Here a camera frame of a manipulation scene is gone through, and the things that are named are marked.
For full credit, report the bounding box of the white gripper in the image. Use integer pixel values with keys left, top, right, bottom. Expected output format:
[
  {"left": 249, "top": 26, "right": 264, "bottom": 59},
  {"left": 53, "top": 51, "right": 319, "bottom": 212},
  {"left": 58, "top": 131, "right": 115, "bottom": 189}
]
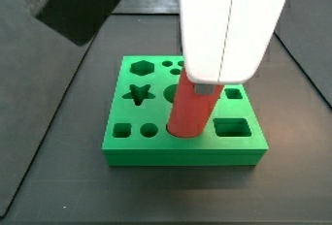
[{"left": 180, "top": 0, "right": 285, "bottom": 95}]

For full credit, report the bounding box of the red oval peg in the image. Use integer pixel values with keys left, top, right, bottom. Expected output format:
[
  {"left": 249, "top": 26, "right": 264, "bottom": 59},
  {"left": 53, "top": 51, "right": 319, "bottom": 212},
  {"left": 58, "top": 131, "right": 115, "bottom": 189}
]
[{"left": 168, "top": 70, "right": 224, "bottom": 138}]

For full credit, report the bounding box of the green shape sorter block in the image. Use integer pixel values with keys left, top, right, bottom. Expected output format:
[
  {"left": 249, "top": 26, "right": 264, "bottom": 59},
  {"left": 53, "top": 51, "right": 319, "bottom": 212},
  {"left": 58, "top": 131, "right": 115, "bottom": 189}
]
[{"left": 102, "top": 55, "right": 269, "bottom": 167}]

